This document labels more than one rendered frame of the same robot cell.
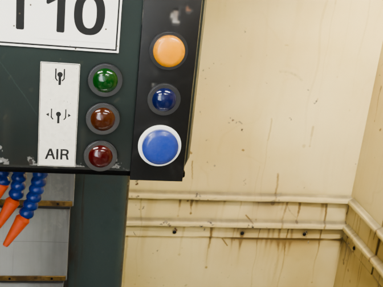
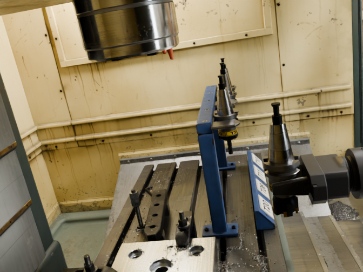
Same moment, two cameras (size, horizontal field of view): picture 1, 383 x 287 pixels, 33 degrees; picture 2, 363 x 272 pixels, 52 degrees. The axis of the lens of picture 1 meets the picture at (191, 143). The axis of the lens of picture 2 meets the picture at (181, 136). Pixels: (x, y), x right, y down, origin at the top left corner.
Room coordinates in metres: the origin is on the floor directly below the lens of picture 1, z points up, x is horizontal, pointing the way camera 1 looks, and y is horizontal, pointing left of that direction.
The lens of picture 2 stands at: (0.35, 0.94, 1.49)
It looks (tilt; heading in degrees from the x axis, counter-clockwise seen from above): 18 degrees down; 292
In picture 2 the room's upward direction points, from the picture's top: 10 degrees counter-clockwise
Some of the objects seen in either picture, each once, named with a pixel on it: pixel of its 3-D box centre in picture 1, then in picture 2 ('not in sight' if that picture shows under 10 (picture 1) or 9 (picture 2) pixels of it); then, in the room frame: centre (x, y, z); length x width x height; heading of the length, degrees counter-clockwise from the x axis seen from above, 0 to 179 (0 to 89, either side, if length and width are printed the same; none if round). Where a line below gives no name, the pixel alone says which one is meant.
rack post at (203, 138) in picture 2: not in sight; (213, 184); (0.63, 0.07, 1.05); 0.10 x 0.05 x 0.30; 12
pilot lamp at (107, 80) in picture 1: (105, 80); not in sight; (0.49, 0.07, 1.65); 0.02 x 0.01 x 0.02; 102
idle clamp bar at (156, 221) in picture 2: not in sight; (158, 219); (0.82, 0.07, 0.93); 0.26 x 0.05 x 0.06; 107
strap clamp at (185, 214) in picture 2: not in sight; (186, 236); (0.68, 0.21, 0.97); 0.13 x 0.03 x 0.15; 102
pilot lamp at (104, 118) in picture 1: (102, 118); not in sight; (0.49, 0.07, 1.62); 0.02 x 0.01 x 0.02; 102
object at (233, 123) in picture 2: not in sight; (226, 124); (0.58, 0.06, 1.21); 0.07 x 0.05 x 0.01; 12
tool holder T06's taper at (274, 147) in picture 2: not in sight; (279, 141); (0.42, 0.31, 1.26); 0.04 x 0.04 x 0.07
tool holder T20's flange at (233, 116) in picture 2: not in sight; (226, 117); (0.59, 0.01, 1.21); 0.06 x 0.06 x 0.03
